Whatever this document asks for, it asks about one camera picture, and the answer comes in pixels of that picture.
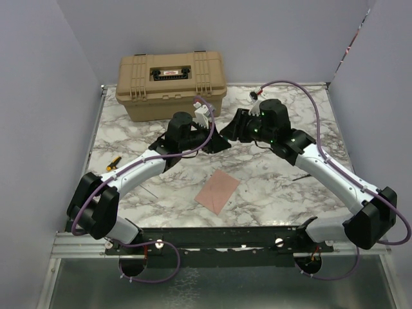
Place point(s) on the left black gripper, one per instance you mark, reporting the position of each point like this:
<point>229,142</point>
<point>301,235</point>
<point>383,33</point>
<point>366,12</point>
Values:
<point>216,143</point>

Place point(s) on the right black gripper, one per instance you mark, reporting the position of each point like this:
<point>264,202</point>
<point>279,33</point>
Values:
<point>236,129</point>

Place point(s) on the pink paper envelope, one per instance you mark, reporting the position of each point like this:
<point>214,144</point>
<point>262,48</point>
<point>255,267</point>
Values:
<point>216,192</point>

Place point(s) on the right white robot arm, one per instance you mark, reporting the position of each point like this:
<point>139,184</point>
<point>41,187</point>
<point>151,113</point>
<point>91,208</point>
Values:
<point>369,218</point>

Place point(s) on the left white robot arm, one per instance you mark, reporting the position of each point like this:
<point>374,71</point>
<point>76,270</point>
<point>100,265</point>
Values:
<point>94,206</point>

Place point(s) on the thin metal rod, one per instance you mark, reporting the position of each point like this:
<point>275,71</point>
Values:
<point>147,190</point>

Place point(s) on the tan plastic toolbox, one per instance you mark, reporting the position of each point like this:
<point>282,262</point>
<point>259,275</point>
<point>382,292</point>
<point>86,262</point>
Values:
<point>155,87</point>

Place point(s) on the red black screwdriver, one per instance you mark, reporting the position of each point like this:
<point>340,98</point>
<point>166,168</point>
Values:
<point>301,177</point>

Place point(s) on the yellow black screwdriver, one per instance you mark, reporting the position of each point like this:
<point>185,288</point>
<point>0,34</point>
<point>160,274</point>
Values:
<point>113,164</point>

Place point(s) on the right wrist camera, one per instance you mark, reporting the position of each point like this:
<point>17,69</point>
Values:
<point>256,100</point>

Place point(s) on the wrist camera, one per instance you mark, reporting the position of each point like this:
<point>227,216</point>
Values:
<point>256,100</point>
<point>202,114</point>

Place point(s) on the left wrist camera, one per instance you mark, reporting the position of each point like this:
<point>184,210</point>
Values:
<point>202,114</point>

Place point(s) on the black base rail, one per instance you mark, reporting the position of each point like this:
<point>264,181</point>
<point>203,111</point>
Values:
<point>218,247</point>

